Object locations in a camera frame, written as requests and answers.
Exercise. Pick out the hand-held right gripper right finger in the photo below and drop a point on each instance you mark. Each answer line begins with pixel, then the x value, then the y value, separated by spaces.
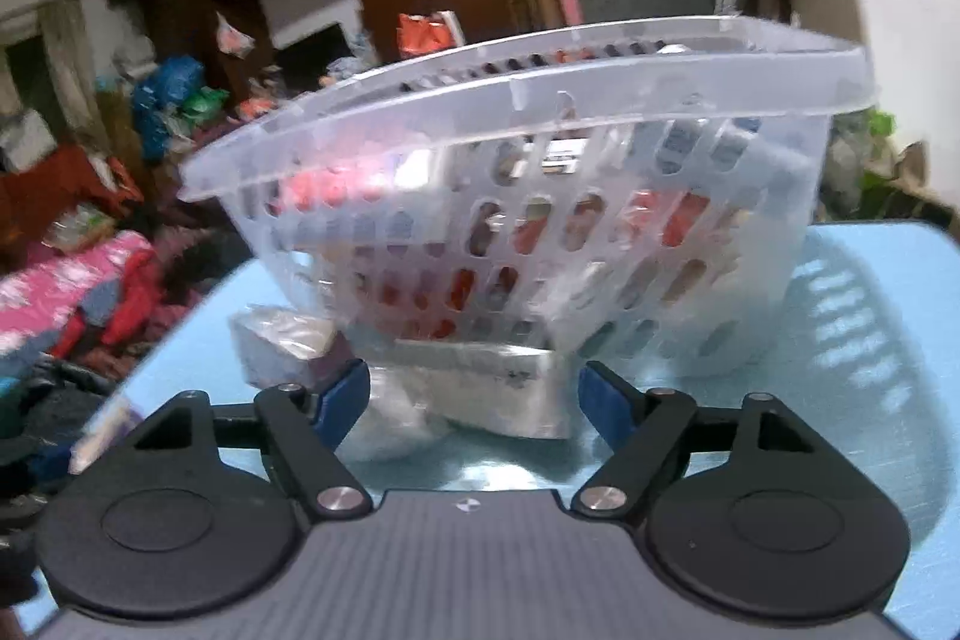
pixel 602 401

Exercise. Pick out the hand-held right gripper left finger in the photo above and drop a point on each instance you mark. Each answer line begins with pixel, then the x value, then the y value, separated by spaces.
pixel 341 401

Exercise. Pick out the white box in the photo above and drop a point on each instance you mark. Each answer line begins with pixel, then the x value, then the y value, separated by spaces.
pixel 285 340

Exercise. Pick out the grey box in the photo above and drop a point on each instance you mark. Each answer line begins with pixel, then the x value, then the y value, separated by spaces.
pixel 487 385

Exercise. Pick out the white plastic laundry basket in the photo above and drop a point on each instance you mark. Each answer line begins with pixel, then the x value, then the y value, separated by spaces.
pixel 600 108

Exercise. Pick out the pink floral blanket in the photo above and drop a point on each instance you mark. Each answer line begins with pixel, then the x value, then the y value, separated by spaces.
pixel 60 295

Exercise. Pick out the blue plastic bag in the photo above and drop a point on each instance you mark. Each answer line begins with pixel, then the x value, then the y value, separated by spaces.
pixel 169 100

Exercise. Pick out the red cloth pile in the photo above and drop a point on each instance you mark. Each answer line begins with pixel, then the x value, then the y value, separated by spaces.
pixel 52 197

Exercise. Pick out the green plastic bag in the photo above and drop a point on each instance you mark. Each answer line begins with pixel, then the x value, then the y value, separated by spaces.
pixel 862 160

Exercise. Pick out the red white package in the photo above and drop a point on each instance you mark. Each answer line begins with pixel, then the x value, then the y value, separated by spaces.
pixel 427 33

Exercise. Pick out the pink hanging bag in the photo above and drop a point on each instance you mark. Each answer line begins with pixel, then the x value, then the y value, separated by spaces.
pixel 234 36

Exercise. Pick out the patterned window curtain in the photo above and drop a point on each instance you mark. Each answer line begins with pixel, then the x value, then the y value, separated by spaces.
pixel 71 70

